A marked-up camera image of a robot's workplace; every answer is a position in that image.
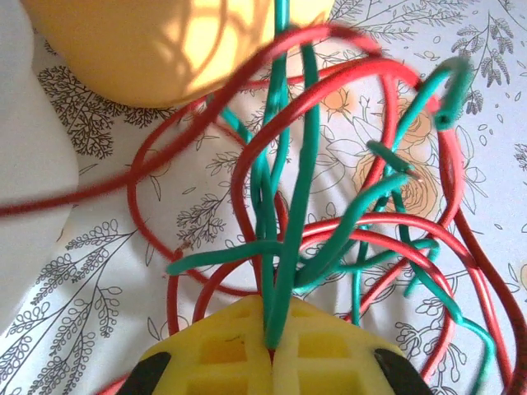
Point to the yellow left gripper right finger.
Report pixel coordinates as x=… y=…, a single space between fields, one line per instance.
x=329 y=362

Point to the white plastic bin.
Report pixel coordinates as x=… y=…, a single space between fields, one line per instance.
x=29 y=144

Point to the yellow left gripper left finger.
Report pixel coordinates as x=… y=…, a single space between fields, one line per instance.
x=206 y=362

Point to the orange plastic bin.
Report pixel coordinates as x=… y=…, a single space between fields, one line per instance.
x=144 y=49

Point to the floral tablecloth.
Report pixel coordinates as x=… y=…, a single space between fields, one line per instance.
x=123 y=267

